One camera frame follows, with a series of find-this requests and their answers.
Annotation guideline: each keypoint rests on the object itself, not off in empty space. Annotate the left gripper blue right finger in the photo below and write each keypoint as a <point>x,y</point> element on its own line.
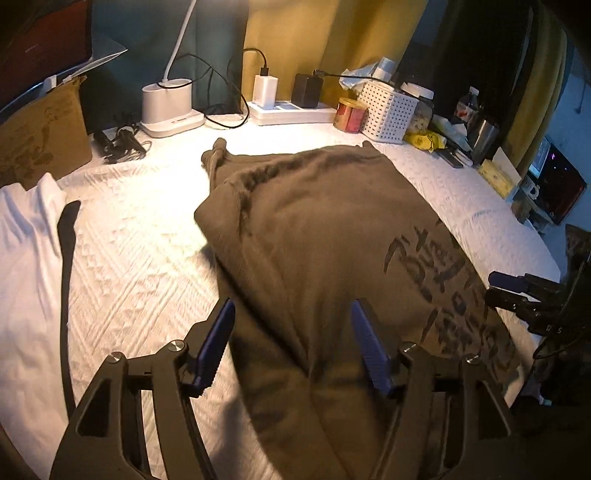
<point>450,420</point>

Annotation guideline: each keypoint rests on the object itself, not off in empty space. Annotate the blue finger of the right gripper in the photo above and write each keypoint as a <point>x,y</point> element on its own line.
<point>515,284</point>
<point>506,300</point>

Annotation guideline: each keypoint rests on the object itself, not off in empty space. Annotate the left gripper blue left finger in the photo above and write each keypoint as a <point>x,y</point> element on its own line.
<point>105,436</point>

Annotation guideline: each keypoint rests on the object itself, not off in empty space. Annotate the brown printed t-shirt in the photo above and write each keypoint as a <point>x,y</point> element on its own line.
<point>297,238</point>

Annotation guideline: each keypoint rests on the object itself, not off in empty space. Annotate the white garment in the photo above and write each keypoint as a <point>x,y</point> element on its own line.
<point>33,410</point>

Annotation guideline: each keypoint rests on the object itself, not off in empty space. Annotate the yellow tissue box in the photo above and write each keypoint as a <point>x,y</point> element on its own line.
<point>502,177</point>

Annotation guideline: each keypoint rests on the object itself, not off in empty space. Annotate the dark phone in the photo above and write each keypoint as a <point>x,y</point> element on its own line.
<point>450,158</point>

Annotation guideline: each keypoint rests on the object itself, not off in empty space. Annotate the steel travel mug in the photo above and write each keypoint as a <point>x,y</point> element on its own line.
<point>481,139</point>

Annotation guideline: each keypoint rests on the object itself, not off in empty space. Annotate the yellow snack packet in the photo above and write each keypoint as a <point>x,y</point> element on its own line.
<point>426,141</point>

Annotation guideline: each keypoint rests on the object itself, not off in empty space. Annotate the white knit bedspread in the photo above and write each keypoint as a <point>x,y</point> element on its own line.
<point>141,275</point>

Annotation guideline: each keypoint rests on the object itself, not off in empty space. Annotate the clear snack jar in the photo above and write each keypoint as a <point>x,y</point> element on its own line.
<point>423,111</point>

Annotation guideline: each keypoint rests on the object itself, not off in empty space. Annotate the white perforated plastic basket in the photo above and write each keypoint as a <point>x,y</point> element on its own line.
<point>389,112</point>

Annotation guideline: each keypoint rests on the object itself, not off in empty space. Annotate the red gold tin can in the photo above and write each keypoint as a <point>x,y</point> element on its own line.
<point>349,115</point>

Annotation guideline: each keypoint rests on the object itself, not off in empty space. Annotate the black charger adapter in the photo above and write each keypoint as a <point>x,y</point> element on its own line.
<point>307,90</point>

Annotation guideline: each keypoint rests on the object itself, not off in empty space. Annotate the white power strip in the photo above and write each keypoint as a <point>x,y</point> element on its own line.
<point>286,113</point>

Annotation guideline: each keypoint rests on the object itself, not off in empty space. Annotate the cardboard box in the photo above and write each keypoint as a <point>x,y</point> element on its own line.
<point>46,136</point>

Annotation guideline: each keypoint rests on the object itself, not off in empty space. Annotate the white charger adapter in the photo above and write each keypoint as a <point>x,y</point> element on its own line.
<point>264,91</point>

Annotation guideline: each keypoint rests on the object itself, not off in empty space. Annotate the white desk lamp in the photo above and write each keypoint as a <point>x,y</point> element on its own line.
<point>167,104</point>

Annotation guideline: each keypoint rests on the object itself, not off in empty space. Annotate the yellow curtain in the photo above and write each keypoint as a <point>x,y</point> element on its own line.
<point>303,36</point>

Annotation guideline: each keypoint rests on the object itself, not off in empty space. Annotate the dark teal curtain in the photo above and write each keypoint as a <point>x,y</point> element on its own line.
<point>210,55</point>

